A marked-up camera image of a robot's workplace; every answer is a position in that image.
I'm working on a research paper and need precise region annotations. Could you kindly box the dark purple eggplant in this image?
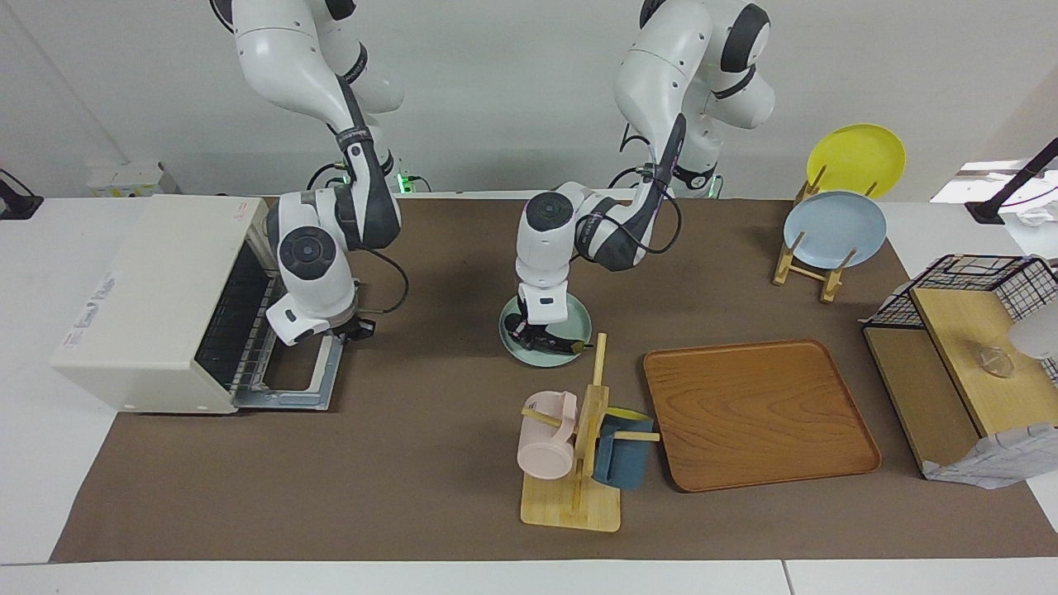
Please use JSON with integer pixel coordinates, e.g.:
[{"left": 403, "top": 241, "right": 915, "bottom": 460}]
[{"left": 531, "top": 332, "right": 590, "bottom": 358}]

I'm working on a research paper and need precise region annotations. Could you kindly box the pale green plate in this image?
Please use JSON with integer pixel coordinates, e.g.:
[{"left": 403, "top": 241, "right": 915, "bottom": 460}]
[{"left": 498, "top": 293, "right": 593, "bottom": 369}]

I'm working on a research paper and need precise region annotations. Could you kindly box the metal oven rack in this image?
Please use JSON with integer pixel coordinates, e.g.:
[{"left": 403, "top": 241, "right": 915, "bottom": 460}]
[{"left": 197, "top": 244, "right": 280, "bottom": 391}]

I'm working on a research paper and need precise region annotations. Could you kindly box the white toaster oven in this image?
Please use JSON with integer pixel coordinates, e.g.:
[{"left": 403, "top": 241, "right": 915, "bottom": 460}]
[{"left": 51, "top": 194, "right": 348, "bottom": 415}]

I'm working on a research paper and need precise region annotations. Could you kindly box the pink mug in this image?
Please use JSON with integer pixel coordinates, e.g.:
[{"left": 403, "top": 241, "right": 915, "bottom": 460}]
[{"left": 517, "top": 391, "right": 579, "bottom": 481}]

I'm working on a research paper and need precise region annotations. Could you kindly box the brown table mat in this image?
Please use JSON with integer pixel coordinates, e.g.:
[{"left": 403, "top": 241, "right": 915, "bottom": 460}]
[{"left": 50, "top": 197, "right": 1058, "bottom": 564}]

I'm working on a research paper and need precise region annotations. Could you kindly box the dark teal mug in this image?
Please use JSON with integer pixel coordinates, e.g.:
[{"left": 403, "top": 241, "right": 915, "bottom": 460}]
[{"left": 592, "top": 407, "right": 656, "bottom": 490}]

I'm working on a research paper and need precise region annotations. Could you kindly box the wooden mug tree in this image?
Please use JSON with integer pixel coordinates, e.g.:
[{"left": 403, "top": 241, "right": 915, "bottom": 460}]
[{"left": 520, "top": 332, "right": 662, "bottom": 533}]

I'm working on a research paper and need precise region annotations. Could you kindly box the brown wooden tray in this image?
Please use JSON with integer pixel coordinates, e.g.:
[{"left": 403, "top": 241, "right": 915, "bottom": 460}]
[{"left": 643, "top": 339, "right": 883, "bottom": 494}]

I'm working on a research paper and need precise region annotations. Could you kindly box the white plastic box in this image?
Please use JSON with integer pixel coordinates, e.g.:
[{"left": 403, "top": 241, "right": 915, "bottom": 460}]
[{"left": 86, "top": 160, "right": 179, "bottom": 198}]

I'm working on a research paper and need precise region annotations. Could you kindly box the wooden plate rack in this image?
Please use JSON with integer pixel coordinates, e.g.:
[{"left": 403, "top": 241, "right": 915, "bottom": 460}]
[{"left": 772, "top": 165, "right": 882, "bottom": 304}]

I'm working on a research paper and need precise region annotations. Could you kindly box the light blue plate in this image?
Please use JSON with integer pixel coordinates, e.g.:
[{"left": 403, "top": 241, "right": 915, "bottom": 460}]
[{"left": 783, "top": 191, "right": 888, "bottom": 269}]

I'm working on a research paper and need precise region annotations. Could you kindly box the black stand base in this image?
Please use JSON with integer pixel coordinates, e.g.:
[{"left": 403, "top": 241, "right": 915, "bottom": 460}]
[{"left": 0, "top": 169, "right": 45, "bottom": 221}]

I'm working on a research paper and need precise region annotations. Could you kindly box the yellow plate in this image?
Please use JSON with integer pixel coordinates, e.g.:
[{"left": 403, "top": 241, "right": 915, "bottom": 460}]
[{"left": 806, "top": 124, "right": 908, "bottom": 200}]

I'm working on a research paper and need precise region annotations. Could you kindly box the wooden shelf unit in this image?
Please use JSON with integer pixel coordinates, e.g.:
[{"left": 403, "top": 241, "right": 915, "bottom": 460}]
[{"left": 862, "top": 285, "right": 1058, "bottom": 488}]

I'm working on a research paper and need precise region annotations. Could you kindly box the clear glass cup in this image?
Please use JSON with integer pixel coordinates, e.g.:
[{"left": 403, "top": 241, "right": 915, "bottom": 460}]
[{"left": 975, "top": 345, "right": 1017, "bottom": 380}]

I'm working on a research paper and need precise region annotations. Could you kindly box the white blurry object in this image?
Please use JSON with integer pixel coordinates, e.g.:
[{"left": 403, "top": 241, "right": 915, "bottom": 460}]
[{"left": 1008, "top": 312, "right": 1058, "bottom": 361}]

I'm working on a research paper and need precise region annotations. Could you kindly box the white crumpled tissue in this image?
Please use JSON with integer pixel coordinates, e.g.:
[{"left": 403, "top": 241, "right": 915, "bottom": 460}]
[{"left": 998, "top": 185, "right": 1058, "bottom": 229}]

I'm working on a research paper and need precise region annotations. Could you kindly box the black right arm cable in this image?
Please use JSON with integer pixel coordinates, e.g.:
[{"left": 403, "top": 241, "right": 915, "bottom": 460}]
[{"left": 307, "top": 161, "right": 411, "bottom": 316}]

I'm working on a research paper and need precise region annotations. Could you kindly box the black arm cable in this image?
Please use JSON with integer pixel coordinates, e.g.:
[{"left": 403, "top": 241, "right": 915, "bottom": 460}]
[
  {"left": 307, "top": 161, "right": 411, "bottom": 316},
  {"left": 610, "top": 124, "right": 684, "bottom": 257}
]

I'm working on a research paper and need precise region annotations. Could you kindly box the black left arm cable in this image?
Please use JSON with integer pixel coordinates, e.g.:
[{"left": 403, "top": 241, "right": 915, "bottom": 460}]
[{"left": 610, "top": 124, "right": 684, "bottom": 257}]

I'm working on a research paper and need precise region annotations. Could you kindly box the black wire basket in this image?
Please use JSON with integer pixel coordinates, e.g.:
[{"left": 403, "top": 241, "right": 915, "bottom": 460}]
[{"left": 872, "top": 255, "right": 1058, "bottom": 386}]

